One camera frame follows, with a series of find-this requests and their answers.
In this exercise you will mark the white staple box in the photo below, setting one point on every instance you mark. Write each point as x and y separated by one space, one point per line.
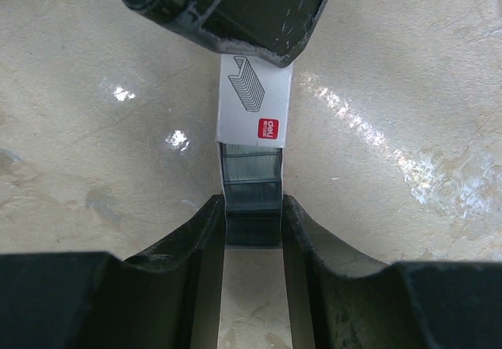
253 102

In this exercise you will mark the large staple strip block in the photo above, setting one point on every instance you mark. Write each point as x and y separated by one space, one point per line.
253 191

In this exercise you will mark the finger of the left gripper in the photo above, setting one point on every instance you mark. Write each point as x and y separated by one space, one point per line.
276 31

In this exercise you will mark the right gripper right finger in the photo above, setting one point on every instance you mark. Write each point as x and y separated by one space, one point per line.
339 297

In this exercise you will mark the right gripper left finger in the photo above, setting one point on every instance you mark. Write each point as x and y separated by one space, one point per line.
166 296

